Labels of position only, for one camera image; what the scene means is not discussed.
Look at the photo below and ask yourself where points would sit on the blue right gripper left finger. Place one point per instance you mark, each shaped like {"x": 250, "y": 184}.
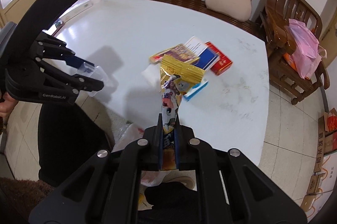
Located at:
{"x": 159, "y": 132}

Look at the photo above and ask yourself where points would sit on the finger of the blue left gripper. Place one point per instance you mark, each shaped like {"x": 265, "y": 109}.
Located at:
{"x": 87, "y": 84}
{"x": 76, "y": 62}

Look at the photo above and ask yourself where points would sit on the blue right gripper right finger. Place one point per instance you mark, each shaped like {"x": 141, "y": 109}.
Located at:
{"x": 176, "y": 142}

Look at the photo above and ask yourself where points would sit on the clear plastic wrapper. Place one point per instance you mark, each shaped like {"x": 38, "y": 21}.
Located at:
{"x": 94, "y": 72}

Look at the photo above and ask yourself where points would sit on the yellow snack wrapper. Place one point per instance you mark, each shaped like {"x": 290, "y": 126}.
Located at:
{"x": 176, "y": 79}

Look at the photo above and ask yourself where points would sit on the person's left hand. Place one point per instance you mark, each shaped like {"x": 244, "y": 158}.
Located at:
{"x": 7, "y": 106}

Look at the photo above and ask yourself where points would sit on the blue white medicine box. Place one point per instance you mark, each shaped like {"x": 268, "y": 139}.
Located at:
{"x": 194, "y": 90}

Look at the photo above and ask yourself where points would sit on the long white box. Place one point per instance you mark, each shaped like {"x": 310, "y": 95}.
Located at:
{"x": 71, "y": 12}

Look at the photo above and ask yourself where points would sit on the purple gold card box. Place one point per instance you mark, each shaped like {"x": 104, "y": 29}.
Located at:
{"x": 179, "y": 52}

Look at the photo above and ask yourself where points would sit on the white blue flat box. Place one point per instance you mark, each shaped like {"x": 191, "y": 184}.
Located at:
{"x": 207, "y": 56}

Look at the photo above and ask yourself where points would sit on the red cigarette box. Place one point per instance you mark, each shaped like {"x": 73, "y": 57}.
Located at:
{"x": 223, "y": 64}

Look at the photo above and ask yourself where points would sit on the cardboard boxes stack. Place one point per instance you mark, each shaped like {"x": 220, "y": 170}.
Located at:
{"x": 322, "y": 182}

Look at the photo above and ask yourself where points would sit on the pink plastic bag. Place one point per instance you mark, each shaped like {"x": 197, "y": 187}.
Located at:
{"x": 308, "y": 53}

